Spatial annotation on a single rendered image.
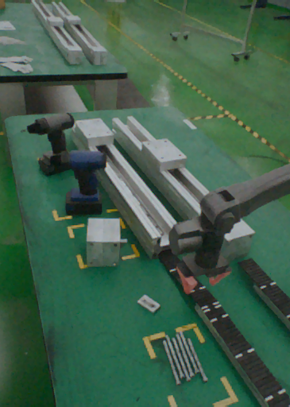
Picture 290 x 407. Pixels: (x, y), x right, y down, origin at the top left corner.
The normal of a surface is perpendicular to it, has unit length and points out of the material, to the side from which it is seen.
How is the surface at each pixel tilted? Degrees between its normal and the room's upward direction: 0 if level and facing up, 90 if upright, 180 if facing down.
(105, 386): 0
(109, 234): 0
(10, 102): 90
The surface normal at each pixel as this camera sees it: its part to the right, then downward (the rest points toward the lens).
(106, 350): 0.08, -0.81
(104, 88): 0.35, 0.56
